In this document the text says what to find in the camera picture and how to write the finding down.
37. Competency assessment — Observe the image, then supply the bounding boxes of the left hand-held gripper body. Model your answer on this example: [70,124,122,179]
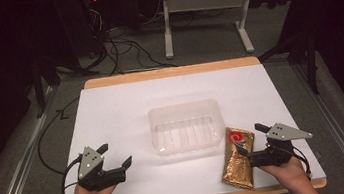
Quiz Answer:
[73,141,129,194]

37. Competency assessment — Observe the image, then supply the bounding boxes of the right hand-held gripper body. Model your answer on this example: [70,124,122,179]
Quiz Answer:
[244,118,318,170]

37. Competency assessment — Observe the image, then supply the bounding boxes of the gold snack packet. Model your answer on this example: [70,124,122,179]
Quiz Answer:
[214,124,263,194]

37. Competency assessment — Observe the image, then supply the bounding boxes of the clear plastic container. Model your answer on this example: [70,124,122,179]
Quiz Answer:
[146,97,229,158]

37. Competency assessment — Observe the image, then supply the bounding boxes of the person's right hand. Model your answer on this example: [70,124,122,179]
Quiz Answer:
[257,155,312,194]

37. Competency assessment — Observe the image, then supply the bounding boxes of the white paper sheet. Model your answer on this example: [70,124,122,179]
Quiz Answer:
[41,56,329,194]

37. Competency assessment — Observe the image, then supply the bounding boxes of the black metal stand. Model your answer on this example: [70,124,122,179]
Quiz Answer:
[254,24,326,102]
[27,53,66,120]

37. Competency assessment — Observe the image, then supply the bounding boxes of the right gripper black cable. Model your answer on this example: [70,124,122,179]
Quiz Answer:
[291,145,314,182]

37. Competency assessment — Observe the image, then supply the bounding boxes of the metal floor rail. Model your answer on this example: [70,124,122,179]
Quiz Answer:
[291,56,344,194]
[0,85,70,194]

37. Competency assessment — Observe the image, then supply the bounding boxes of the long black floor cable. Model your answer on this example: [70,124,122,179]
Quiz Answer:
[31,96,90,179]

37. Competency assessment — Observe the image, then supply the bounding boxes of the tangled black floor cables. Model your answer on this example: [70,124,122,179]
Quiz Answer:
[81,0,179,79]

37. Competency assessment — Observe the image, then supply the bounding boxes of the white metal desk frame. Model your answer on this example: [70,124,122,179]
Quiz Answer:
[157,0,307,65]

